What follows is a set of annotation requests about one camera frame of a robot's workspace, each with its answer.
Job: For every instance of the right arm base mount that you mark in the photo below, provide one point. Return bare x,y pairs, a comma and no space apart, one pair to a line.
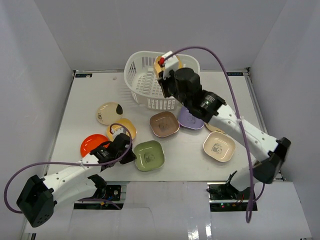
231,195

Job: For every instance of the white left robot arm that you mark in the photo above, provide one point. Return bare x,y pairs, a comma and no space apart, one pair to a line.
41,196

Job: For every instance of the beige round floral plate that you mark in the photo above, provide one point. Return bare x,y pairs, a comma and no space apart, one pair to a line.
213,128

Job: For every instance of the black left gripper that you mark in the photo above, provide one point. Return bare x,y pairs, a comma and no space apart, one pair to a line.
127,156

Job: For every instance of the brown square panda plate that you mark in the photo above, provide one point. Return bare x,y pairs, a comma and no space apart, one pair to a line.
164,124

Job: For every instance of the orange round plate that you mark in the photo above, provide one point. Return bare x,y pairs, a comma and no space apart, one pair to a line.
91,142

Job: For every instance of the green square panda plate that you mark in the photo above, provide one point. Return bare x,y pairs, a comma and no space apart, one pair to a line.
149,156

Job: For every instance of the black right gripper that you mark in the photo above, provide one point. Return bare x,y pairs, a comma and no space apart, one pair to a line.
162,82

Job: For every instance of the white plastic dish bin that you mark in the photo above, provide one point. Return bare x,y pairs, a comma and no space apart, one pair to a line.
141,79

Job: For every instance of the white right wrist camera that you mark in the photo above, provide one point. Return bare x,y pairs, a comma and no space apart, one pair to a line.
168,62

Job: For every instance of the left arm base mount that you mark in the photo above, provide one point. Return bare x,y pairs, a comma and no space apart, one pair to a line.
110,199

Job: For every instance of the yellow square panda plate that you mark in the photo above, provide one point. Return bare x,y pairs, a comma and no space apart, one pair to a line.
158,68

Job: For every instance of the cream square panda plate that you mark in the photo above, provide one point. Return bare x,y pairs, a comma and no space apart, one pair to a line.
219,146

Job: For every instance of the purple square panda plate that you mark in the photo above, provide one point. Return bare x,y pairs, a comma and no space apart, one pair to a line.
187,120

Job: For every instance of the beige round plate black spot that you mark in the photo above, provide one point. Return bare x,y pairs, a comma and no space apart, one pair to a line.
109,112

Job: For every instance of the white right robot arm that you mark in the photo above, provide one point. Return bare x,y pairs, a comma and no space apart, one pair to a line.
269,152

